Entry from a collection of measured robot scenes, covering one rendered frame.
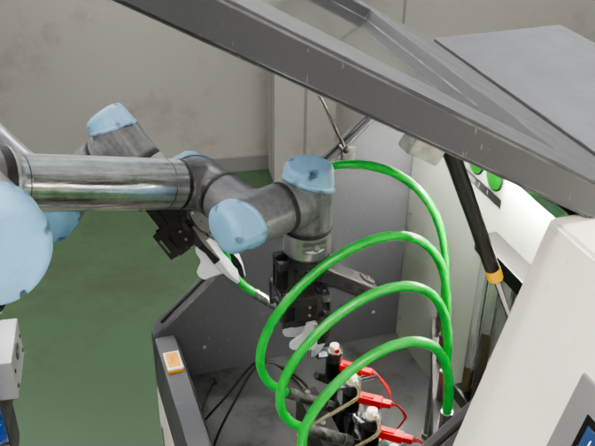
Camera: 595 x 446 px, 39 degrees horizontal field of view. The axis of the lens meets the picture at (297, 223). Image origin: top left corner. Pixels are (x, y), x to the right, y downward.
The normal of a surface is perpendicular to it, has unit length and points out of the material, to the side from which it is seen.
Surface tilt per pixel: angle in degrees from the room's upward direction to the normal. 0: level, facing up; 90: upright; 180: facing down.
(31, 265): 83
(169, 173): 47
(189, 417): 0
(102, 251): 0
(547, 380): 76
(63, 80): 90
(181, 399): 0
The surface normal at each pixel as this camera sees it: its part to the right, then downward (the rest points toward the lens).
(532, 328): -0.91, -0.05
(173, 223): -0.27, 0.30
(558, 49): 0.01, -0.85
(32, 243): 0.70, 0.29
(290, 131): 0.20, 0.52
